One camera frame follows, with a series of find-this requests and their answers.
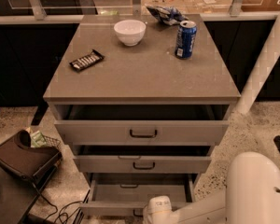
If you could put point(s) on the grey bottom drawer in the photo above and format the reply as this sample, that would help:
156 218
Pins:
126 195

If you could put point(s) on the grey drawer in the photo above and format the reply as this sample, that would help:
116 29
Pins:
143 159
164 125
126 195

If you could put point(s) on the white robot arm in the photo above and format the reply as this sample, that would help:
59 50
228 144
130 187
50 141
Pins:
252 195

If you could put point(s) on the grey middle drawer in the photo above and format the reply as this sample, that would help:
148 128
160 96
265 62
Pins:
143 159

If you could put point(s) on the grey drawer cabinet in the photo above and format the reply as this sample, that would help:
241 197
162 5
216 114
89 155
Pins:
146 74

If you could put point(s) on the grey top drawer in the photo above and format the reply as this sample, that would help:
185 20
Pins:
164 125

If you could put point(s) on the black snack bar packet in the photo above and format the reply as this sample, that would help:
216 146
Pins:
87 61

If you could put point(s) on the white bowl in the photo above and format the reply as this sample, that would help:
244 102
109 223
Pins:
130 32

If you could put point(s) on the blue soda can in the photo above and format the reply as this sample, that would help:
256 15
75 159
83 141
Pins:
185 39

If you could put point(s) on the blue white chip bag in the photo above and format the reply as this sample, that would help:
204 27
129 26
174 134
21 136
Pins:
167 15

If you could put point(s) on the glass railing with metal posts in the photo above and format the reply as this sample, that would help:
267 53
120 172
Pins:
37 0

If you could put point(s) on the wire basket with green packets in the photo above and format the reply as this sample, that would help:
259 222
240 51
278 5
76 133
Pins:
38 139

